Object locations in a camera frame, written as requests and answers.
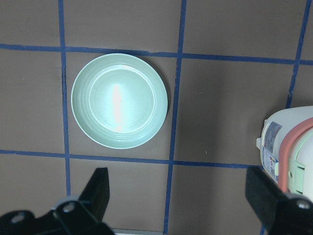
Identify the white rice cooker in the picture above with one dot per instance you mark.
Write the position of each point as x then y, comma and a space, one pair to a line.
286, 150

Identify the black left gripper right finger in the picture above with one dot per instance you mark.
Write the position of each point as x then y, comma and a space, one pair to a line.
281, 213

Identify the green plate near centre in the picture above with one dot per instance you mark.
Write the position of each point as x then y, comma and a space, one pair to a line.
119, 101

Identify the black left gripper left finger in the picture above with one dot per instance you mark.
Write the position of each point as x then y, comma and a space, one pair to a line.
82, 216

